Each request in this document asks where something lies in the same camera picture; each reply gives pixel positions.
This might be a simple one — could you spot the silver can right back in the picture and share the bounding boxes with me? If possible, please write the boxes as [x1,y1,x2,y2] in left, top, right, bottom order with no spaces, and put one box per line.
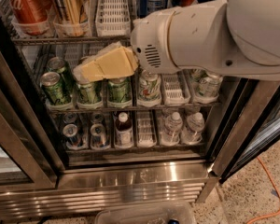
[190,69,206,82]

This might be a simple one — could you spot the empty white tray middle shelf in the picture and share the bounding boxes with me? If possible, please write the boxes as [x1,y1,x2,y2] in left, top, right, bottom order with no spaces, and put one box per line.
[161,73,190,105]

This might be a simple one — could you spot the orange power cable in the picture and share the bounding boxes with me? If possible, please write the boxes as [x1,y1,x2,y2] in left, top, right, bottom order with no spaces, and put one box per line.
[245,156,280,224]

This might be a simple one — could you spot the green can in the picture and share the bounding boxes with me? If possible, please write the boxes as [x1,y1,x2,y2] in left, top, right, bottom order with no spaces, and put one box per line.
[40,72,71,105]
[108,77,132,103]
[77,81,102,104]
[47,57,74,92]

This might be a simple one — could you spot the silver blue can front left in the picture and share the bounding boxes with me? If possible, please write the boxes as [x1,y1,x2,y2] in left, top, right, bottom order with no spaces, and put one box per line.
[63,124,82,147]

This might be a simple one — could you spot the silver blue can back left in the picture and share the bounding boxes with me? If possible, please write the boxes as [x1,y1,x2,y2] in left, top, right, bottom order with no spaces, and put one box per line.
[63,113,79,125]

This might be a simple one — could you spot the stainless steel fridge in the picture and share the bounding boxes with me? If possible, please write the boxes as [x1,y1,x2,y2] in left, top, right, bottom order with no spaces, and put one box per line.
[0,0,272,219]

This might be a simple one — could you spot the silver blue can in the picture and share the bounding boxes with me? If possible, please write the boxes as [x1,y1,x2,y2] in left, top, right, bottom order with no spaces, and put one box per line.
[63,113,79,125]
[63,124,82,147]
[91,123,108,148]
[91,112,105,124]

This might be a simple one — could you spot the clear water bottle left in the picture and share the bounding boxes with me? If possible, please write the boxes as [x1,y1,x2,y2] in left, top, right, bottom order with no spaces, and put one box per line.
[161,112,183,146]

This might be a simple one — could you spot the white diet can front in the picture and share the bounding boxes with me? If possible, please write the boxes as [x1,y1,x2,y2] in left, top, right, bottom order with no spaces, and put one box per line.
[139,70,161,101]

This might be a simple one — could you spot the green can front left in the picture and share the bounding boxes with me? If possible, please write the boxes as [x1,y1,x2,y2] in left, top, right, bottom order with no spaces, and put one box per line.
[40,72,71,105]

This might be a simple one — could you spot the dark drink bottle white cap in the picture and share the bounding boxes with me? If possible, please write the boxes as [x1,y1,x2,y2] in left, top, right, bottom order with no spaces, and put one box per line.
[116,112,133,148]

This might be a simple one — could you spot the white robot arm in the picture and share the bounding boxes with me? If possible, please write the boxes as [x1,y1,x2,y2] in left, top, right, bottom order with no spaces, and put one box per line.
[73,0,280,83]

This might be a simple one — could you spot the fridge glass door left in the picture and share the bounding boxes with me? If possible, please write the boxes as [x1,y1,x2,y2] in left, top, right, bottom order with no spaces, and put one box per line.
[0,89,57,193]

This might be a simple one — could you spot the fridge sliding door right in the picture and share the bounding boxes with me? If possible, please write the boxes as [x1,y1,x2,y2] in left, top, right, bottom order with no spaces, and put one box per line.
[213,81,280,183]

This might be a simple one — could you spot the empty white tray shelf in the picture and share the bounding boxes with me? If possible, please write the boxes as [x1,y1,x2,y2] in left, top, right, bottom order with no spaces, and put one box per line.
[136,111,157,147]
[161,73,190,105]

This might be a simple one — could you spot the clear plastic bin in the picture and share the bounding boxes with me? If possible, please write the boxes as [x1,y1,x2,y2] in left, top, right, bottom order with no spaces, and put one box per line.
[94,201,197,224]

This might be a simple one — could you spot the orange gold soda can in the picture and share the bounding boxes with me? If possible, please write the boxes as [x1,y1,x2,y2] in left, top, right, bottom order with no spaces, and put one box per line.
[53,0,88,37]

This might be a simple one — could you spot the clear water bottle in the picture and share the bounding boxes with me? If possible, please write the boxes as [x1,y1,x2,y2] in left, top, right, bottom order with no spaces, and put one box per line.
[161,112,183,146]
[181,112,204,145]

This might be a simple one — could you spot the silver can right front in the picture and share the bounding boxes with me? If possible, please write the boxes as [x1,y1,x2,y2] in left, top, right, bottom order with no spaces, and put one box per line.
[196,74,223,98]

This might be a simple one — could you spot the red cola can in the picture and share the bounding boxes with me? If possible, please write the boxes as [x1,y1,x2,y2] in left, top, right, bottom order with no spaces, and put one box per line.
[8,0,52,35]

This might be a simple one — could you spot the green can back left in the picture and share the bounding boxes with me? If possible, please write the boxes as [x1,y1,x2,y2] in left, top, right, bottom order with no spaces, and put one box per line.
[47,57,74,92]

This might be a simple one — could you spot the clear water bottle right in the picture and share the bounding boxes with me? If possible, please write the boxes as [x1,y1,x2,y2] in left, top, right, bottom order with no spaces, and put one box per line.
[181,112,204,145]

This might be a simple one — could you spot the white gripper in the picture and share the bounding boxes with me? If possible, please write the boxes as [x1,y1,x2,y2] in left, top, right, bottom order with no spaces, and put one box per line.
[73,8,179,82]

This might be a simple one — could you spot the empty white tray bottom shelf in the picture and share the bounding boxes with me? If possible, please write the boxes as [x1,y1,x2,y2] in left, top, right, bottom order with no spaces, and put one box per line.
[136,111,157,147]

